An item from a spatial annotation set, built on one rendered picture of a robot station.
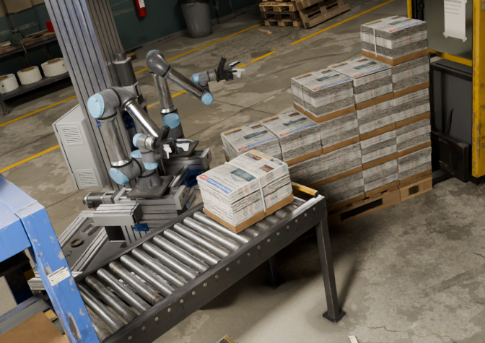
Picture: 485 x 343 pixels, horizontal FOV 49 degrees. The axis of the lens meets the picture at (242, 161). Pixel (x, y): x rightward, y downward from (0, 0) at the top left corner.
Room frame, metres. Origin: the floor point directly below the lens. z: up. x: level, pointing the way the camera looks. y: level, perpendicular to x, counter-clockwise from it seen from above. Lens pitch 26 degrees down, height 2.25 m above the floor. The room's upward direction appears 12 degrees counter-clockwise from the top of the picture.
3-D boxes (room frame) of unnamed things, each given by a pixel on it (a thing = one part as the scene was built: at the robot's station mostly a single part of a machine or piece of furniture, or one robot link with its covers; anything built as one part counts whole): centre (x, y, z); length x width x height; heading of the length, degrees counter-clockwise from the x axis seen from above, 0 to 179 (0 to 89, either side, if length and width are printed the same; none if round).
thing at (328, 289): (2.37, -0.34, 0.34); 0.06 x 0.06 x 0.68; 36
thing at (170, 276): (2.07, 0.48, 0.78); 0.47 x 0.05 x 0.05; 36
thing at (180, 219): (2.39, 0.47, 0.74); 1.34 x 0.05 x 0.12; 126
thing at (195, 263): (2.15, 0.38, 0.78); 0.47 x 0.05 x 0.05; 36
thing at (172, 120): (3.34, 0.41, 0.98); 0.13 x 0.12 x 0.14; 7
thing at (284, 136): (3.40, -0.49, 0.42); 1.17 x 0.39 x 0.83; 106
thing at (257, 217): (2.35, 0.11, 0.83); 0.29 x 0.16 x 0.04; 31
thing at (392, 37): (3.60, -1.19, 0.65); 0.39 x 0.30 x 1.29; 16
